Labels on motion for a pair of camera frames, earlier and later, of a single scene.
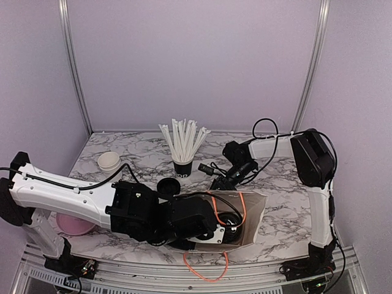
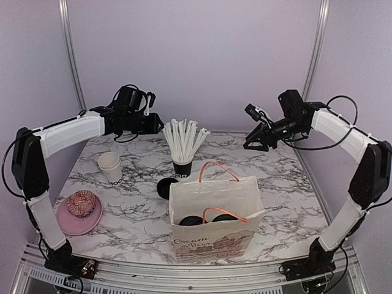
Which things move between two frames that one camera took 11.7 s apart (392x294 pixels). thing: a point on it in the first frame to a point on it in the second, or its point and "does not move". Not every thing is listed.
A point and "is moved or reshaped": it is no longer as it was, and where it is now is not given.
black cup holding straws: x=183 y=168 does not move
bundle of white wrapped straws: x=185 y=141 does not move
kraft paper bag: x=249 y=204 is moved or reshaped
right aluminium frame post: x=313 y=67 does not move
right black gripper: x=217 y=183 to x=266 y=137
